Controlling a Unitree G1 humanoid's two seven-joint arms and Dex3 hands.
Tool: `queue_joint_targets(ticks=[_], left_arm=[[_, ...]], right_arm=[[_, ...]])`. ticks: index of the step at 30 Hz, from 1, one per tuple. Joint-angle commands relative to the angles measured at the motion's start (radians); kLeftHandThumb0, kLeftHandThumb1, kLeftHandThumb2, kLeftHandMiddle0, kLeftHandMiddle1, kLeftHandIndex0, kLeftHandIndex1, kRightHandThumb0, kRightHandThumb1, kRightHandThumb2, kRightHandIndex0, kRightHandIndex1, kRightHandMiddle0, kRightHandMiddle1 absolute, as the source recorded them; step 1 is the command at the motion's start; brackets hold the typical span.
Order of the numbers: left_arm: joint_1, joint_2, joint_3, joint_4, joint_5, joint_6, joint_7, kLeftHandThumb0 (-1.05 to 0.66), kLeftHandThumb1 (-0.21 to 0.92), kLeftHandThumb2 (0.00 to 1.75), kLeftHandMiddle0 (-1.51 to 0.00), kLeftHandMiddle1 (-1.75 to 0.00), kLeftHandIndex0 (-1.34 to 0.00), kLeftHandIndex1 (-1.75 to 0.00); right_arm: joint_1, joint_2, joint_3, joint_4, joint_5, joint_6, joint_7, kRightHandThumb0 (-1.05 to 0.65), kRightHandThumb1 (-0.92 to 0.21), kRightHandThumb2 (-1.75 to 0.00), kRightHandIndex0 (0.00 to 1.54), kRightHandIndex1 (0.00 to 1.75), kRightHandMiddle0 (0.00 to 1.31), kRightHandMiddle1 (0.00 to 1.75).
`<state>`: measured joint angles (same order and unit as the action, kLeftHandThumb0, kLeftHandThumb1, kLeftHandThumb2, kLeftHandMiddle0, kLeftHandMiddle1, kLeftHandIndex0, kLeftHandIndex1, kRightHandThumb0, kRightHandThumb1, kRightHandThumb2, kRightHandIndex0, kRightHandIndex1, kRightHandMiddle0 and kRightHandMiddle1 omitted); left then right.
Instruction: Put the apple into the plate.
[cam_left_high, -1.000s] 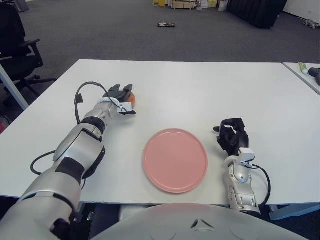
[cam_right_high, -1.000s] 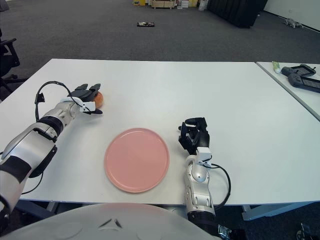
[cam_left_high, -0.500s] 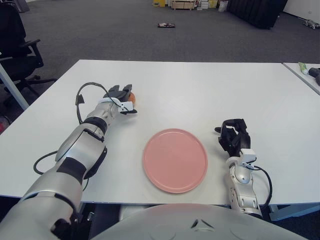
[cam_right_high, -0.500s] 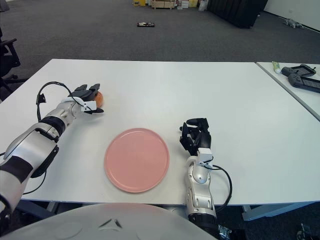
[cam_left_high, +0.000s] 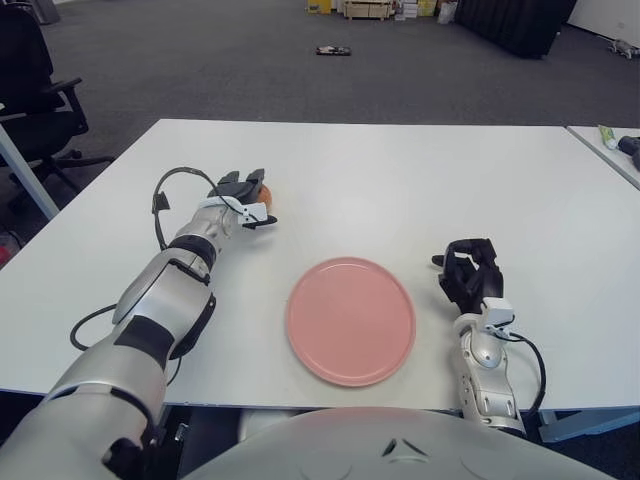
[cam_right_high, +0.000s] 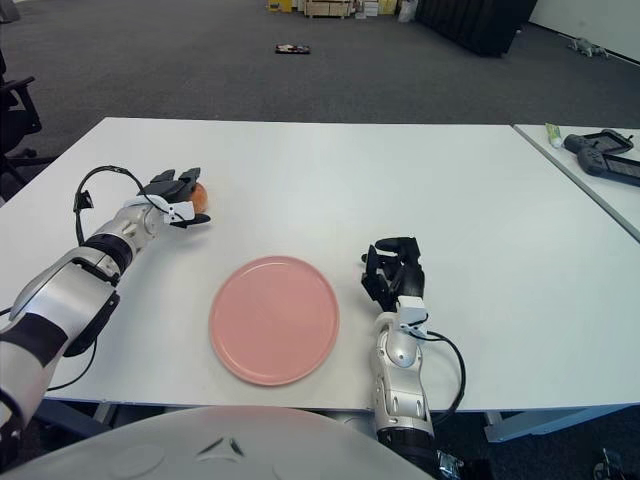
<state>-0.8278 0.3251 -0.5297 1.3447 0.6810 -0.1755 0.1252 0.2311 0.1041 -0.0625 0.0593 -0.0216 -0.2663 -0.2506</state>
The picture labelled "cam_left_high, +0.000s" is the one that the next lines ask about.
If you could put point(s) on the wooden crate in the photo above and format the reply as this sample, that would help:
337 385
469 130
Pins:
367 10

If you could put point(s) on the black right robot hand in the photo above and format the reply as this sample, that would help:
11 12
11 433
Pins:
470 285

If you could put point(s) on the black office chair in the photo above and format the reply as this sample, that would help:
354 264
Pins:
30 110

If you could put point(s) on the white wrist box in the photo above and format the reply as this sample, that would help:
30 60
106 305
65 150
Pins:
499 312
252 211

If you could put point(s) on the white desk leg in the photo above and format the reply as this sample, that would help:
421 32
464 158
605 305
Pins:
25 175

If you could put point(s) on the grey chair back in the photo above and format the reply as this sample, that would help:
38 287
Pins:
46 10

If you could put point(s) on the grey robot torso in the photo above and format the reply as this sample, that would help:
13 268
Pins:
390 450

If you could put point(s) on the red object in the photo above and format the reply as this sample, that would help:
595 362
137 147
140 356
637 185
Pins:
7 250

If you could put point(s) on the red yellow apple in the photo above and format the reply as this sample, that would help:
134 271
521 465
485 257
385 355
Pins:
267 196

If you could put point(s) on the white plastic bag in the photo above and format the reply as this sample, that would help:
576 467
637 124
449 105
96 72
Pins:
447 12

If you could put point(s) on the grey toy on floor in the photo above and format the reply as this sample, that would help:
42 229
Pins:
622 47

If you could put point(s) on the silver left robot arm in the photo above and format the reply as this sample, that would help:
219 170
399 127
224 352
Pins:
160 295

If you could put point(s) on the stacked white boxes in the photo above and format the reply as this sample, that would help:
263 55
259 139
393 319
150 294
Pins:
417 9

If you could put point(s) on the small black floor tray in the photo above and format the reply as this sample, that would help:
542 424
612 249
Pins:
334 50

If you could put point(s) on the white table frame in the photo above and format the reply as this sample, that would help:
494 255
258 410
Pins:
585 425

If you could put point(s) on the pink round plate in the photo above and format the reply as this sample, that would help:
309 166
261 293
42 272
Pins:
350 322

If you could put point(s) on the black draped partition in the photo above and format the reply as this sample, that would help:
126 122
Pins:
515 25

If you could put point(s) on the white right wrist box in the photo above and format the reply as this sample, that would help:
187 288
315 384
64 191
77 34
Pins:
499 312

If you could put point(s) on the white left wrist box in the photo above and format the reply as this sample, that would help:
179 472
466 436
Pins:
252 211

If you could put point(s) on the yellow box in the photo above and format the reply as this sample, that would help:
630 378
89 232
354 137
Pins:
320 6

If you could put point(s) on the black handheld controller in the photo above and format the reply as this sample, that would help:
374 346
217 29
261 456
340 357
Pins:
630 144

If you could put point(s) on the green white tube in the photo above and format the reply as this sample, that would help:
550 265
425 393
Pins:
607 136

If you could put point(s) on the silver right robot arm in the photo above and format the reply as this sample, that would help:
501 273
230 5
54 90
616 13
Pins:
485 370

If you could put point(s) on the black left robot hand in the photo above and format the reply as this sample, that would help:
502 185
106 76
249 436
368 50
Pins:
240 187

